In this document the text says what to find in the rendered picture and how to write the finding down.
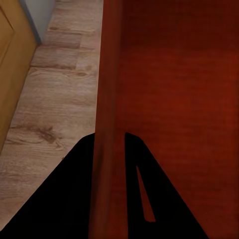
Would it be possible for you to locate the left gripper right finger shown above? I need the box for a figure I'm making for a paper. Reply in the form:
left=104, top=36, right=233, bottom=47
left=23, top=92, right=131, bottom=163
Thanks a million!
left=125, top=133, right=209, bottom=239

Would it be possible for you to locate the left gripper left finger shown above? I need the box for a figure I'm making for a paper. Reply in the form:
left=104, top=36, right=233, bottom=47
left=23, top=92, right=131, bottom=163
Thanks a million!
left=0, top=133, right=95, bottom=239

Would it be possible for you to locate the storage box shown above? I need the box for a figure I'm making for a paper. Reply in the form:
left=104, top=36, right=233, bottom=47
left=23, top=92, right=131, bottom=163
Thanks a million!
left=88, top=0, right=239, bottom=239

